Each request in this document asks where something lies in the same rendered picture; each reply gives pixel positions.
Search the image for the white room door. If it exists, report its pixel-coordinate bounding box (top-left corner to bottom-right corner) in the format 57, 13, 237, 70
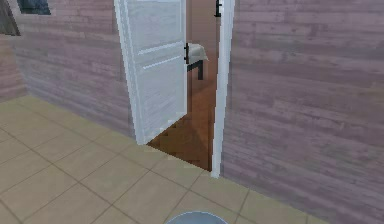
113, 0, 189, 146

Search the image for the bed with white cover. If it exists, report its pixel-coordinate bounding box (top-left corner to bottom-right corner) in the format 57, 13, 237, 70
186, 42, 210, 81

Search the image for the pale blue round object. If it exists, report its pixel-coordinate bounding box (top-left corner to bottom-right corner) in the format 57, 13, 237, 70
164, 210, 230, 224

